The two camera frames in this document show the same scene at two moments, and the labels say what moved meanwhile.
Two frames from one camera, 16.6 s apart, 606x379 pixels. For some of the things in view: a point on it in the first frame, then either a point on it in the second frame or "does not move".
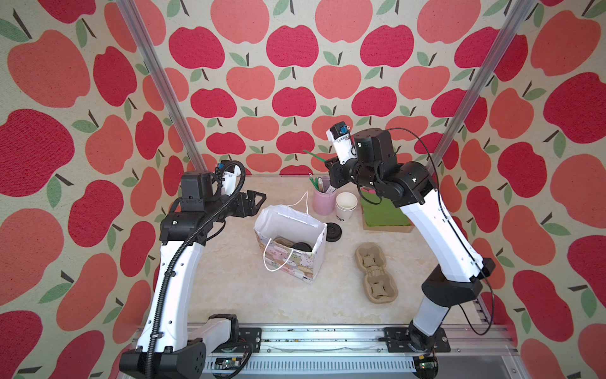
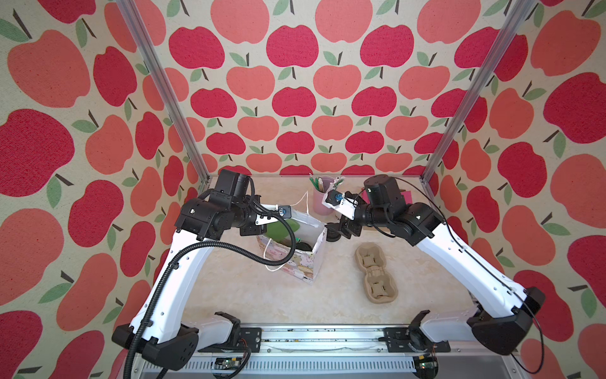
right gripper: x=337 y=178 to x=347 y=227
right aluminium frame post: x=484 y=76 does not move
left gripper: x=252 y=208 to x=254 y=229
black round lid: x=334 y=232 does not move
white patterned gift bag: x=290 y=241 does not move
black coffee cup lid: x=302 y=246 does not move
